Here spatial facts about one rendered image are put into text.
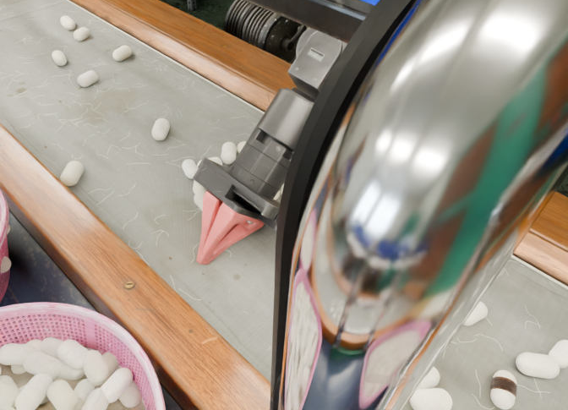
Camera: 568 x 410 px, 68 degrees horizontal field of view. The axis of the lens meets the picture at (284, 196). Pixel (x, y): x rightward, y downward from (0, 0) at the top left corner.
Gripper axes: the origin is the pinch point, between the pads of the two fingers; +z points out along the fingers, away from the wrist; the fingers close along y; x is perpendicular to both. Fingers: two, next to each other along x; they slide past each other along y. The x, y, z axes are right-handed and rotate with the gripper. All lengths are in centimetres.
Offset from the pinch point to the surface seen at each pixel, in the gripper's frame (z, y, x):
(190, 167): -6.2, -11.7, 4.3
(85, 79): -7.5, -40.5, 5.6
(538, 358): -10.6, 30.9, 7.6
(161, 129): -7.9, -20.6, 5.4
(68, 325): 10.7, -3.3, -9.0
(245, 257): -2.0, 2.6, 3.0
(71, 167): 1.7, -22.0, -2.8
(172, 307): 4.0, 3.2, -5.4
